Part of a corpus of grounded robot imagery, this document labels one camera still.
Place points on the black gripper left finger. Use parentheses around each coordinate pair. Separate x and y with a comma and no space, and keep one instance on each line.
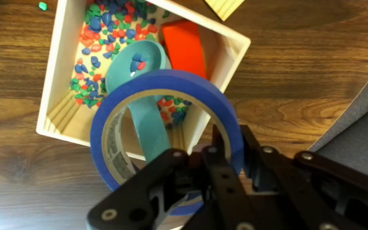
(223,192)

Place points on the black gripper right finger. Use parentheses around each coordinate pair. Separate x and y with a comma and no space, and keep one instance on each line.
(312,187)

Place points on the blue masking tape roll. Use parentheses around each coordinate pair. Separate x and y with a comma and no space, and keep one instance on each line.
(179,83)

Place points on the grey fabric seat cushion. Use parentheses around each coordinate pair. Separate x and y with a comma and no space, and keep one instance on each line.
(358,136)

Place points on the teal plastic spoon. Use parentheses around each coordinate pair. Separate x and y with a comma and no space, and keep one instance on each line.
(150,123)

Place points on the orange plastic scoop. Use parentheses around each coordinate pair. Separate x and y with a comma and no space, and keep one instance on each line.
(184,46)

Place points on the yellow wooden block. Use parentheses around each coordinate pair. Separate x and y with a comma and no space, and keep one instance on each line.
(224,7)

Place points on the light wooden square box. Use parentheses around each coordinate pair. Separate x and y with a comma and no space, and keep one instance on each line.
(60,84)

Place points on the coloured pebbles pile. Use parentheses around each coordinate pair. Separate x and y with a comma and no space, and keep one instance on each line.
(103,30)

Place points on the single green pebble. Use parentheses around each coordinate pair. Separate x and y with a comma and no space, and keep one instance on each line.
(43,5)

